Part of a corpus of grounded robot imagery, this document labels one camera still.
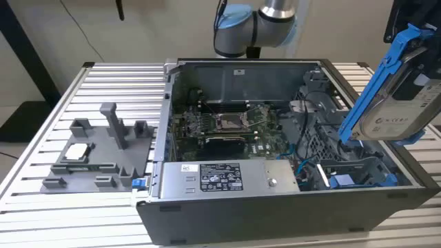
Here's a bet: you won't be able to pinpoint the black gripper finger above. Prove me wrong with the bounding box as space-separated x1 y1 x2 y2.
392 36 436 102

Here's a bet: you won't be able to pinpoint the hard disk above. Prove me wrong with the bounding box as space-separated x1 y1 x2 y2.
337 22 441 147
329 172 398 189

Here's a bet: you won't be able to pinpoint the black disk wire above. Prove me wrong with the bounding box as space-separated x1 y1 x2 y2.
334 141 350 162

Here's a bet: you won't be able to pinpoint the grey metal disk bay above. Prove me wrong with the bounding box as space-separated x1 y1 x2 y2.
288 85 414 189

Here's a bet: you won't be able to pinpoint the metal socket cover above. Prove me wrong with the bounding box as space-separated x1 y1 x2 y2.
242 106 270 128

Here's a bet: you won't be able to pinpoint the green motherboard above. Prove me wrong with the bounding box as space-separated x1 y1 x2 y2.
170 101 293 162

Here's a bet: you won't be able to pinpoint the black RAM slots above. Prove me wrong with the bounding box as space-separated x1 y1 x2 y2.
198 100 253 110

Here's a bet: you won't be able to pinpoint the CPU socket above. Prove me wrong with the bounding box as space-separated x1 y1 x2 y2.
212 113 244 131

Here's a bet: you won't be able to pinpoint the black graphics card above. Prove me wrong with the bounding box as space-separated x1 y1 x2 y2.
204 135 248 159

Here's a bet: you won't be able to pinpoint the thin locking lever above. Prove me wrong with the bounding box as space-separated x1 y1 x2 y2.
202 101 218 115

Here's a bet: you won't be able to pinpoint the black open PC case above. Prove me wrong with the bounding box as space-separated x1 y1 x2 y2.
134 57 441 246

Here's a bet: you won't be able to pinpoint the silver power supply unit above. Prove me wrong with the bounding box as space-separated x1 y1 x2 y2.
158 159 300 200

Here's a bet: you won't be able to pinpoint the grey parts rack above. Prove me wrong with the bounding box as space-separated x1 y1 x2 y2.
39 102 156 195

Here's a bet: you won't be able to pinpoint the green RAM stick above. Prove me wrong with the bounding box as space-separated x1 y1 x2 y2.
67 163 115 173

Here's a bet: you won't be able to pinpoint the silver CPU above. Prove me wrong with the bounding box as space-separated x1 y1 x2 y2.
63 143 92 161

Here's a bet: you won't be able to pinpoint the long black case cable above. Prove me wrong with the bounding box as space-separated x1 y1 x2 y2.
297 90 345 159

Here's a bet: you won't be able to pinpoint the blue data cable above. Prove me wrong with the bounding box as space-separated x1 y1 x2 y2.
277 149 318 182

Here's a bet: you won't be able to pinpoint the black cable on arm joint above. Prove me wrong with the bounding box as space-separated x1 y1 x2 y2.
214 0 229 35

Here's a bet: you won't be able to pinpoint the black hanging strap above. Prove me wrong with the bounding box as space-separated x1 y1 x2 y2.
115 0 125 21

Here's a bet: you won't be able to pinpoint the thin black wall cable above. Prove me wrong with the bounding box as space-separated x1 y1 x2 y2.
57 0 105 63

